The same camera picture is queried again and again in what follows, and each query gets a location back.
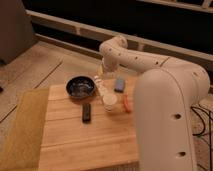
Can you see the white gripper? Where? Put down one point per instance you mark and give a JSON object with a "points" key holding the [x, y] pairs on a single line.
{"points": [[102, 70]]}

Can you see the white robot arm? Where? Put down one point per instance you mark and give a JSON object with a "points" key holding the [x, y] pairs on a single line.
{"points": [[163, 95]]}

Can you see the dark ceramic bowl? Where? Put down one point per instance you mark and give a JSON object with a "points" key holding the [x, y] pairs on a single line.
{"points": [[80, 87]]}

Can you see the blue rectangular block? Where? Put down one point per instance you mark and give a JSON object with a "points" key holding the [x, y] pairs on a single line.
{"points": [[119, 85]]}

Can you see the orange marker pen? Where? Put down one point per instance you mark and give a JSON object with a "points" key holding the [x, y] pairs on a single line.
{"points": [[126, 104]]}

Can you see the black rectangular remote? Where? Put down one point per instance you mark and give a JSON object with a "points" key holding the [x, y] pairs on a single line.
{"points": [[86, 113]]}

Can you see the wooden board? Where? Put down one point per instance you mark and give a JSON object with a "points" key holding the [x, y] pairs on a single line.
{"points": [[68, 144]]}

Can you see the grey cabinet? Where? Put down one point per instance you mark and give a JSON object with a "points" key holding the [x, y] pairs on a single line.
{"points": [[16, 31]]}

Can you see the yellow-green cloth mat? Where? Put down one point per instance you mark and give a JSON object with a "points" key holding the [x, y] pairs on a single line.
{"points": [[21, 150]]}

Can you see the white shelf rail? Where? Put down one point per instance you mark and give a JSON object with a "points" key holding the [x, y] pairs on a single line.
{"points": [[101, 34]]}

